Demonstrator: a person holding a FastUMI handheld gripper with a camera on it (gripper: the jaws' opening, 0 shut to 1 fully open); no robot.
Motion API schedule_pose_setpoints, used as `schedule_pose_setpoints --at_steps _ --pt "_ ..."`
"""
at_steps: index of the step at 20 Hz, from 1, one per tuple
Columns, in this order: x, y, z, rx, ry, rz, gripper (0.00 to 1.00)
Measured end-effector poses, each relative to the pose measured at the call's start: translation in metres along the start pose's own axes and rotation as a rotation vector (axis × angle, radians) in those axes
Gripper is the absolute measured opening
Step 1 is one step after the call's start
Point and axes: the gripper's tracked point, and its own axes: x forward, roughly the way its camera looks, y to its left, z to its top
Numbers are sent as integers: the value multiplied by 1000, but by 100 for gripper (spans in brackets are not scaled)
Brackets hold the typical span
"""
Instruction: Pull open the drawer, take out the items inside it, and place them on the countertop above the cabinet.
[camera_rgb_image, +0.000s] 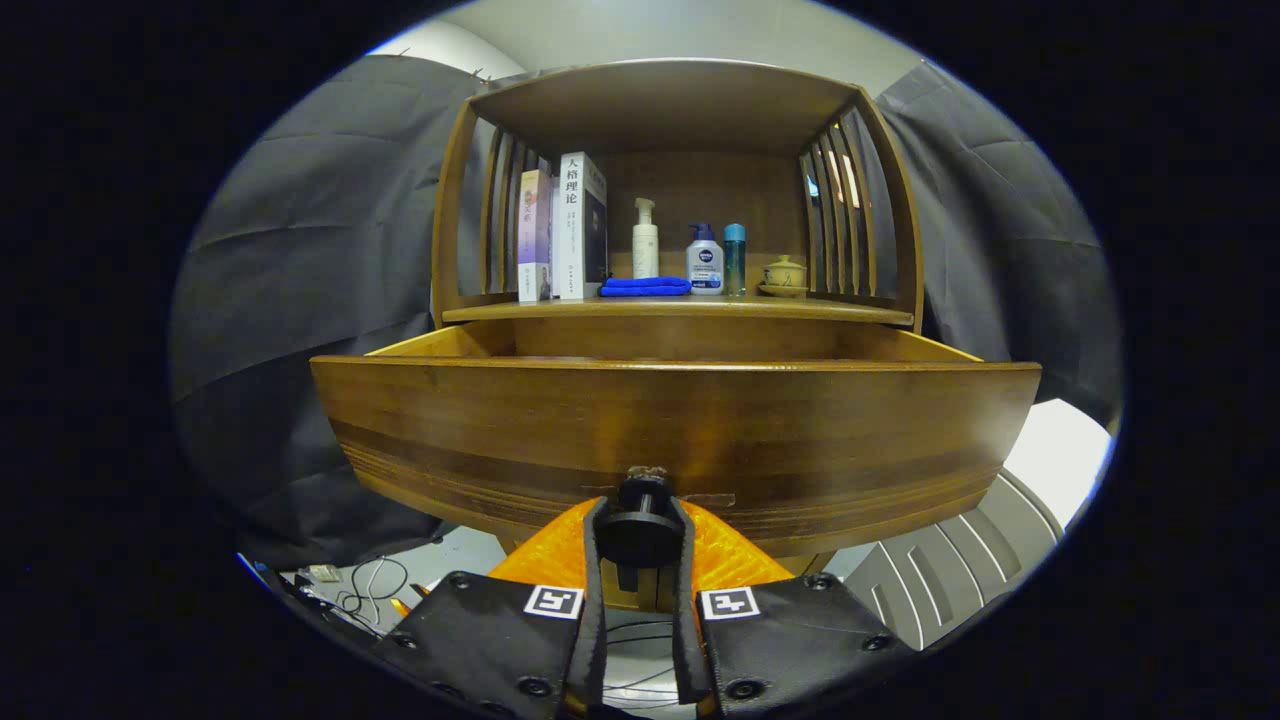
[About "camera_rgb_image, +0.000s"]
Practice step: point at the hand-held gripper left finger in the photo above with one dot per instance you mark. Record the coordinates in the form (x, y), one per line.
(596, 630)

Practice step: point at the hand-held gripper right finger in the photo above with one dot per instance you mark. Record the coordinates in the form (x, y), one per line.
(685, 640)

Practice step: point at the wooden drawer with black knob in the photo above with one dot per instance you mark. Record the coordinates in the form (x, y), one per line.
(700, 430)

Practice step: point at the wooden countertop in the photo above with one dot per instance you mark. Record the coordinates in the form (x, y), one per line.
(680, 310)

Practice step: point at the brown wooden cabinet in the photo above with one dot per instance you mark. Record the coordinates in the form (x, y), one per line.
(700, 110)

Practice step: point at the grey ribbed plastic panel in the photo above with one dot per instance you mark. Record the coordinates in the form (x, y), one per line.
(950, 570)

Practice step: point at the blue folded cloth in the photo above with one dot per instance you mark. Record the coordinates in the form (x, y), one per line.
(645, 287)

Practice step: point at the white bottle with blue cap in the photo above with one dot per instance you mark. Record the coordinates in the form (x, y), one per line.
(705, 265)

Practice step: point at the yellow lidded teacup with saucer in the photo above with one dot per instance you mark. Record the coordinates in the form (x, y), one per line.
(784, 275)

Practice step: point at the white pump bottle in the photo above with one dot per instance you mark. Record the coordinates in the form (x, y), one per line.
(645, 250)

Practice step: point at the teal cylindrical bottle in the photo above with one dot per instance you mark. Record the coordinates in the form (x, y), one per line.
(735, 260)

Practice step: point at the thick white book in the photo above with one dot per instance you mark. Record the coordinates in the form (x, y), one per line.
(572, 240)

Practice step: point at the purple book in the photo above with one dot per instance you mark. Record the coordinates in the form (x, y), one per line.
(535, 240)

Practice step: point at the black backdrop cloth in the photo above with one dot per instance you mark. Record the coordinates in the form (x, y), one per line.
(300, 300)

